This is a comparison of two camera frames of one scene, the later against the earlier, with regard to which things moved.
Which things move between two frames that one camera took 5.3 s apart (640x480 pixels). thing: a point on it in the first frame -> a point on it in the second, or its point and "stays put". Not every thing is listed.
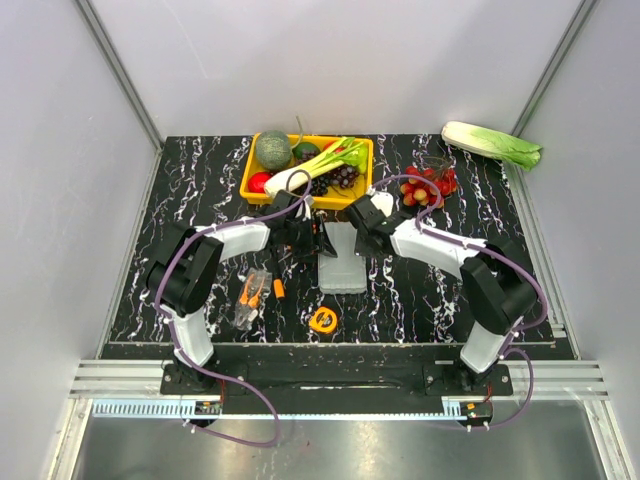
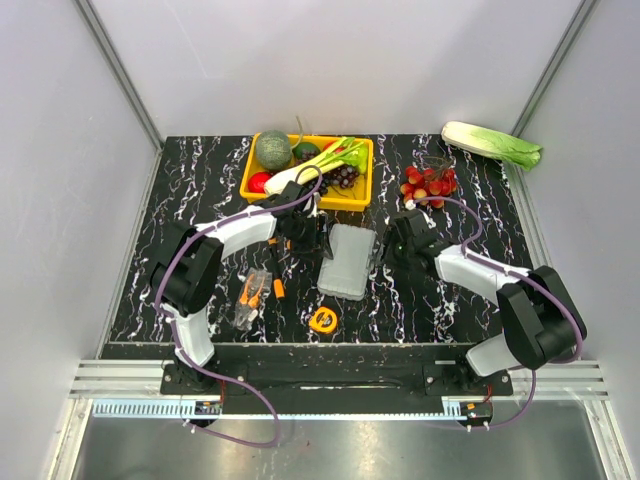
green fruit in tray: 299,148 stays put
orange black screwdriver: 277,280 stays put
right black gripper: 361,220 -> 391,242
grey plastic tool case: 345,274 stays put
